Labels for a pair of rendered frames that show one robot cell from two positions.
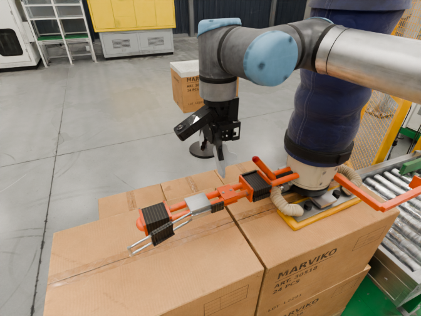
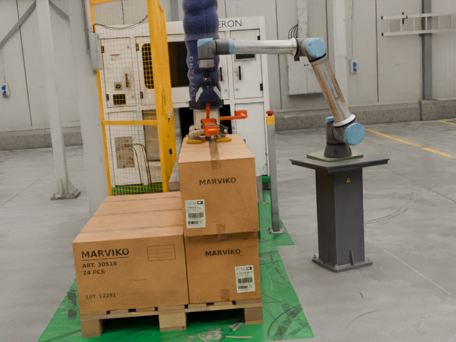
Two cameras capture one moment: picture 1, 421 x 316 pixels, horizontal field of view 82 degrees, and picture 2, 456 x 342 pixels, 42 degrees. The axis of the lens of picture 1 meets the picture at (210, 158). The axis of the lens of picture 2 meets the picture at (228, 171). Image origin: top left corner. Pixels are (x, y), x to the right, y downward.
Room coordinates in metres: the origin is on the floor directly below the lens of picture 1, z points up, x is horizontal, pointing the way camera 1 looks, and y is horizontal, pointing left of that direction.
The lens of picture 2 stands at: (-0.76, 3.29, 1.39)
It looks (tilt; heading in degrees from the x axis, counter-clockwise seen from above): 10 degrees down; 291
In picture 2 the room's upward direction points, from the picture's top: 4 degrees counter-clockwise
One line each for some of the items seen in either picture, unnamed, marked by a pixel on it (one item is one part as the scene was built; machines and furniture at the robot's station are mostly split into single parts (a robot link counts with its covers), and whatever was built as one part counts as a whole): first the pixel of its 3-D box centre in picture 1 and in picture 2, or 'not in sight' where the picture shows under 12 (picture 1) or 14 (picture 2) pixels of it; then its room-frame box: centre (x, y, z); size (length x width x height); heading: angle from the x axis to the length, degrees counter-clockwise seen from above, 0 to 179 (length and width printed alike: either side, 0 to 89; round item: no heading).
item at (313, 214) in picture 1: (321, 202); (221, 134); (0.67, -0.42, 0.97); 0.34 x 0.10 x 0.05; 115
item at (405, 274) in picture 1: (351, 226); (215, 182); (0.88, -0.76, 0.58); 0.70 x 0.03 x 0.06; 22
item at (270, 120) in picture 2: not in sight; (273, 174); (0.63, -1.48, 0.50); 0.07 x 0.07 x 1.00; 22
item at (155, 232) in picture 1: (180, 226); (221, 127); (0.47, 0.09, 1.07); 0.31 x 0.03 x 0.05; 127
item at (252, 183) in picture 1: (254, 185); (208, 123); (0.65, -0.15, 1.07); 0.10 x 0.08 x 0.06; 25
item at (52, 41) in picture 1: (67, 49); not in sight; (7.02, 3.80, 0.32); 1.25 x 0.52 x 0.63; 114
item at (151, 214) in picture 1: (155, 217); (211, 129); (0.51, 0.17, 1.07); 0.08 x 0.07 x 0.05; 115
